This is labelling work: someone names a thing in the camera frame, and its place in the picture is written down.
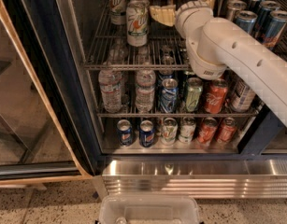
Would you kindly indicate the right Coca-Cola can bottom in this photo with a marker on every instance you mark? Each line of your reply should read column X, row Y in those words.
column 226, row 130

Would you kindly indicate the pepsi can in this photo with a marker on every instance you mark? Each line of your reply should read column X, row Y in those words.
column 146, row 133
column 125, row 132

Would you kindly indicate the left Pepsi can bottom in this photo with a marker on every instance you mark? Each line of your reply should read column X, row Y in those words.
column 125, row 132

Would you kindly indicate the top wire shelf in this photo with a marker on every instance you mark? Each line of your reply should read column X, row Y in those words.
column 164, row 50

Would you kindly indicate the left water bottle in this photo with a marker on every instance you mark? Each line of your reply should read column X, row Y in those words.
column 110, row 87

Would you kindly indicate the back left 7up can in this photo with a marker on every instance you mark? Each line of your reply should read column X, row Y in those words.
column 117, row 11

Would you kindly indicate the blue Pepsi can middle shelf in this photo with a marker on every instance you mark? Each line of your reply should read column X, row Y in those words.
column 169, row 95

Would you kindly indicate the red bull can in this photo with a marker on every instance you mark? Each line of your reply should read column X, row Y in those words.
column 273, row 29
column 233, row 7
column 263, row 11
column 245, row 20

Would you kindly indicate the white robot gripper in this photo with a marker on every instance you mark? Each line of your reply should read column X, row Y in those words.
column 187, row 10

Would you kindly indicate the steel fridge base grille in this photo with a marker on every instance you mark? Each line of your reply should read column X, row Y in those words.
column 197, row 179

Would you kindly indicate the left Coca-Cola can bottom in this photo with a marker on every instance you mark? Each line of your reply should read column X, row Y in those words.
column 207, row 130

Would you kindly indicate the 7up can bottom left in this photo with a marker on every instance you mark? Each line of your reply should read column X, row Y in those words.
column 169, row 131

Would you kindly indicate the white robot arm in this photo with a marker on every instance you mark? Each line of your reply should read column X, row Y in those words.
column 214, row 44

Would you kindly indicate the green soda can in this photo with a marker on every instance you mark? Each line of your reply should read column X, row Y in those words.
column 194, row 89

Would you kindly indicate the white labelled bottle right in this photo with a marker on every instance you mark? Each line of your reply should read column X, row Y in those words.
column 241, row 97

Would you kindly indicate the glass fridge door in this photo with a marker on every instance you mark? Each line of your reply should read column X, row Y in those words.
column 46, row 133

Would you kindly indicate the clear plastic bin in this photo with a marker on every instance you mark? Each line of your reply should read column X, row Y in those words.
column 148, row 209

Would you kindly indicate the right water bottle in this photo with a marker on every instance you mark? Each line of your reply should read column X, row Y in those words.
column 145, row 90

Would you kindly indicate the red Coca-Cola can middle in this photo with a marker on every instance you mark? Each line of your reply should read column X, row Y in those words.
column 215, row 95

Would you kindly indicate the wire shelf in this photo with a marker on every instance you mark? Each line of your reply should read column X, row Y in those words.
column 132, row 112
column 164, row 50

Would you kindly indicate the middle wire shelf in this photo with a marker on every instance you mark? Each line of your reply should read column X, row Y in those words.
column 132, row 112

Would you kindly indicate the water bottle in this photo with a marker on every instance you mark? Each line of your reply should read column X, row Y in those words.
column 145, row 90
column 110, row 87

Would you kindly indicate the front white 7up can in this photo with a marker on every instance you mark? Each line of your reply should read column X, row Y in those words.
column 137, row 24

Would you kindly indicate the right front Red Bull can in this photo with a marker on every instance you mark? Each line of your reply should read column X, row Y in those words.
column 273, row 29

